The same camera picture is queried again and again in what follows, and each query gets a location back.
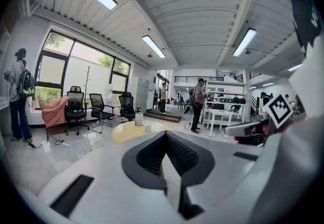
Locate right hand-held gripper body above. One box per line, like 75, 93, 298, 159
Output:
253, 93, 296, 146

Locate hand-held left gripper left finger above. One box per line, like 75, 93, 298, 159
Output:
37, 130, 188, 224

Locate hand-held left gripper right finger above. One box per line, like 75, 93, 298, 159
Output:
166, 130, 266, 224

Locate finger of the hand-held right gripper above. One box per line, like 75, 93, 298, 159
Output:
224, 120, 263, 138

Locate white desk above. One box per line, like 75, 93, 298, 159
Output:
207, 108, 234, 139

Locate white metal shelf rack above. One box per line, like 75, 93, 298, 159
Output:
202, 80, 253, 127

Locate black mezzanine railing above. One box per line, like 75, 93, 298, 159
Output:
174, 75, 225, 83

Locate wooden steps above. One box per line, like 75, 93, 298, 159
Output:
144, 110, 182, 124

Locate black mesh office chair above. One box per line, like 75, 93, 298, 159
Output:
88, 93, 116, 134

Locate black swivel office chair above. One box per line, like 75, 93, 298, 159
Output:
118, 91, 142, 122

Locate black mesh chair with headrest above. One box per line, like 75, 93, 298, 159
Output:
64, 85, 91, 136

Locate person's black printed t-shirt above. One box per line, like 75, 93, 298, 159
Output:
274, 0, 324, 117

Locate pink cloth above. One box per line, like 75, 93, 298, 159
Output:
41, 95, 70, 129

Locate grey metal lockers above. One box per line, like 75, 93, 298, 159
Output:
130, 77, 150, 114

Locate wooden coat rack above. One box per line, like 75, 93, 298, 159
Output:
83, 65, 92, 117

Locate large black-framed window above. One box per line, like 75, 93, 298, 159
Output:
34, 29, 132, 111

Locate white cable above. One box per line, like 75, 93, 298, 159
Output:
68, 126, 107, 154

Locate black power adapter cable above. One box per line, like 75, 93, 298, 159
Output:
27, 134, 64, 149

